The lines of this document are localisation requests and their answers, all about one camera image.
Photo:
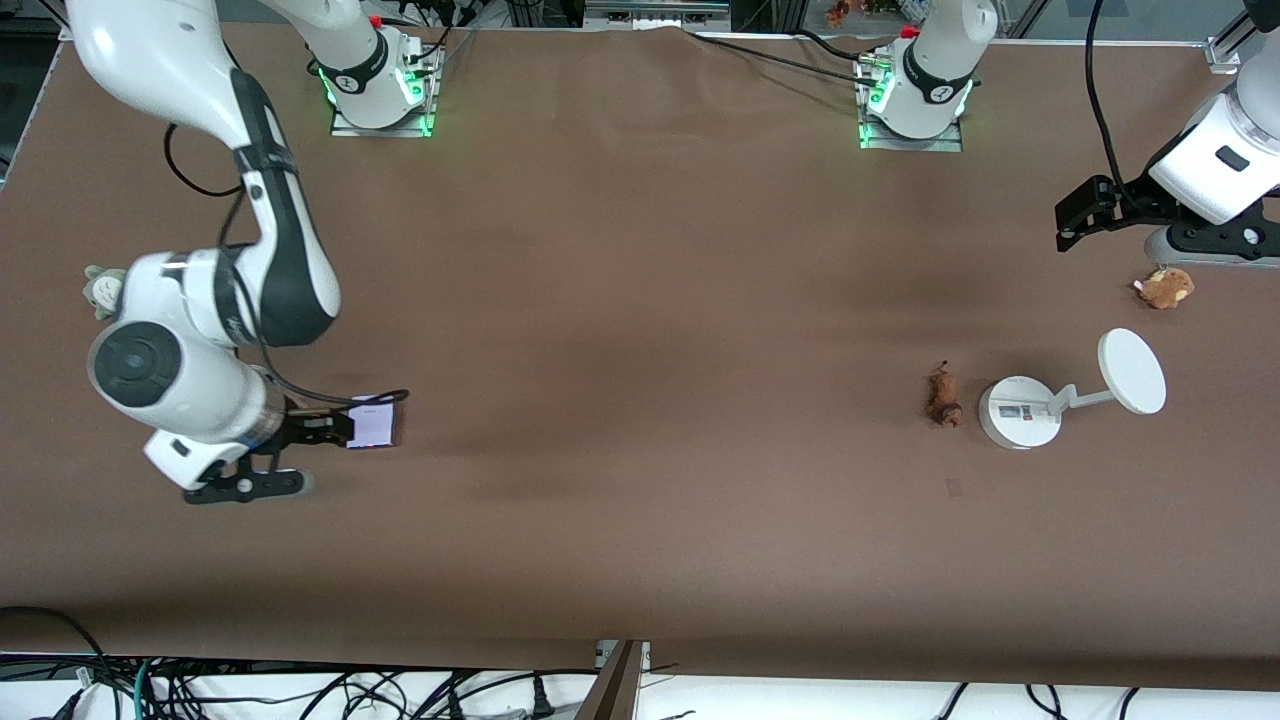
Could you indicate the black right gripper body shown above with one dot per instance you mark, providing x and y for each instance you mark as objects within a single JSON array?
[{"x": 306, "y": 428}]

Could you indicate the grey totoro plush toy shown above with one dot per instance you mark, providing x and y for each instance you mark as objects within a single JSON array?
[{"x": 100, "y": 290}]

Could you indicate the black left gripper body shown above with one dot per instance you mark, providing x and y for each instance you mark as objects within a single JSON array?
[{"x": 1128, "y": 203}]

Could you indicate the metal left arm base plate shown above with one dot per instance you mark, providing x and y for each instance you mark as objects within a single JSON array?
[{"x": 950, "y": 142}]

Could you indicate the silver metal bracket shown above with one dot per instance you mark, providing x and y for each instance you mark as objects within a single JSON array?
[{"x": 603, "y": 652}]

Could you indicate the brown hamster plush toy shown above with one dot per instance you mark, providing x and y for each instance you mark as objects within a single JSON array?
[{"x": 1165, "y": 288}]

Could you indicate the brown table cover sheet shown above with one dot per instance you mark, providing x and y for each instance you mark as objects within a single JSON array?
[{"x": 600, "y": 520}]

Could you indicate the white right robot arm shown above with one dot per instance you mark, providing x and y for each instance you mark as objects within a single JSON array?
[{"x": 180, "y": 380}]

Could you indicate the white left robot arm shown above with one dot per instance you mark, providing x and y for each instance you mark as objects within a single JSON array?
[{"x": 940, "y": 60}]

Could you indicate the orange toy figure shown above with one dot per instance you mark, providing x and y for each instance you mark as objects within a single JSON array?
[{"x": 838, "y": 12}]

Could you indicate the black power plug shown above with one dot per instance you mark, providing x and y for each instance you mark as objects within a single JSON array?
[{"x": 542, "y": 698}]

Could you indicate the brown lion statue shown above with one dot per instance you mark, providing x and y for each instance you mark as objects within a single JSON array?
[{"x": 944, "y": 400}]

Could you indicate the aluminium frame corner bracket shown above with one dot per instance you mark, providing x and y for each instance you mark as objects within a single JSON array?
[{"x": 1224, "y": 54}]

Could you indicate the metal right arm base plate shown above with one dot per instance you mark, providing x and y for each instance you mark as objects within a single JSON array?
[{"x": 345, "y": 128}]

